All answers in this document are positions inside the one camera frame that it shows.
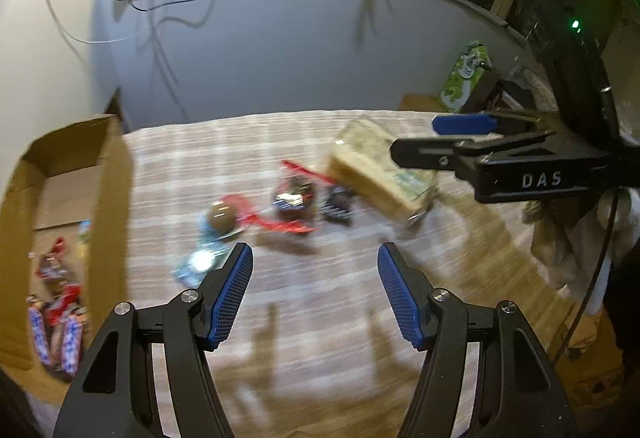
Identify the plaid tablecloth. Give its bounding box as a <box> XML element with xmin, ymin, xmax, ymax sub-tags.
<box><xmin>25</xmin><ymin>108</ymin><xmax>576</xmax><ymax>438</ymax></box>

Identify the green drink carton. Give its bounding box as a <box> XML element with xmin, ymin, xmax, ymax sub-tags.
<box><xmin>439</xmin><ymin>40</ymin><xmax>493</xmax><ymax>113</ymax></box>

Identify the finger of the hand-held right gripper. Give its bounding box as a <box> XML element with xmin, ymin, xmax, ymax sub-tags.
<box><xmin>432</xmin><ymin>110</ymin><xmax>546</xmax><ymax>136</ymax></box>
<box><xmin>390</xmin><ymin>130</ymin><xmax>556</xmax><ymax>171</ymax></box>

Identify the clear pack of wafers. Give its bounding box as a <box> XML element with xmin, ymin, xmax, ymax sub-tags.
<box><xmin>327</xmin><ymin>115</ymin><xmax>441</xmax><ymax>231</ymax></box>

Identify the dark wooden furniture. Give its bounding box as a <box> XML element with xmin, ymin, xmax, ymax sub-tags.
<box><xmin>470</xmin><ymin>65</ymin><xmax>558</xmax><ymax>116</ymax></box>

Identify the dark candy packet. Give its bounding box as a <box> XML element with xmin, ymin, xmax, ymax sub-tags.
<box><xmin>320</xmin><ymin>185</ymin><xmax>357</xmax><ymax>225</ymax></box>

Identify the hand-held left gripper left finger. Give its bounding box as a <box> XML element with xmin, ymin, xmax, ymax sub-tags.
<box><xmin>52</xmin><ymin>242</ymin><xmax>255</xmax><ymax>438</ymax></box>

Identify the blue white snack bar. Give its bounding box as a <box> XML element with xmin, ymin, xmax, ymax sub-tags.
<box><xmin>27</xmin><ymin>305</ymin><xmax>53</xmax><ymax>369</ymax></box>

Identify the cardboard box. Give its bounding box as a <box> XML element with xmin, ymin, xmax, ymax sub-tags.
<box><xmin>0</xmin><ymin>114</ymin><xmax>133</xmax><ymax>371</ymax></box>

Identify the person's right hand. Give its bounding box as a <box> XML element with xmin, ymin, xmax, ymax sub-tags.
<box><xmin>522</xmin><ymin>188</ymin><xmax>621</xmax><ymax>316</ymax></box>

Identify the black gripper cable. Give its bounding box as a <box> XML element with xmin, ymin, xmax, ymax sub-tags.
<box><xmin>550</xmin><ymin>188</ymin><xmax>621</xmax><ymax>361</ymax></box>

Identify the black blue chocolate bar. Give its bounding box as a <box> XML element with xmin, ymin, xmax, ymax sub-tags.
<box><xmin>57</xmin><ymin>308</ymin><xmax>86</xmax><ymax>379</ymax></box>

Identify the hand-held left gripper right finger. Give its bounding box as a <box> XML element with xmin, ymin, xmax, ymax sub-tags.
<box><xmin>377</xmin><ymin>242</ymin><xmax>583</xmax><ymax>438</ymax></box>

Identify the red snack wrapper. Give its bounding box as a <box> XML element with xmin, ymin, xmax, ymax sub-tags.
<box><xmin>45</xmin><ymin>285</ymin><xmax>83</xmax><ymax>319</ymax></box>

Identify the brown ball candy red wrapper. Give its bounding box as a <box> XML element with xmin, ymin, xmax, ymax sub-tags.
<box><xmin>206</xmin><ymin>195</ymin><xmax>256</xmax><ymax>235</ymax></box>

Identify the brown cardboard carton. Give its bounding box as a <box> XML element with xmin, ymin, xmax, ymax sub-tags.
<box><xmin>565</xmin><ymin>308</ymin><xmax>626</xmax><ymax>409</ymax></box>

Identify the teal candy packet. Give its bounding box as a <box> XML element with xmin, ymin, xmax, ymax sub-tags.
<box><xmin>172</xmin><ymin>238</ymin><xmax>236</xmax><ymax>286</ymax></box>

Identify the red clear dark candy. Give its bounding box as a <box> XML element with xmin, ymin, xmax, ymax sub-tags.
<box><xmin>270</xmin><ymin>160</ymin><xmax>333</xmax><ymax>236</ymax></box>

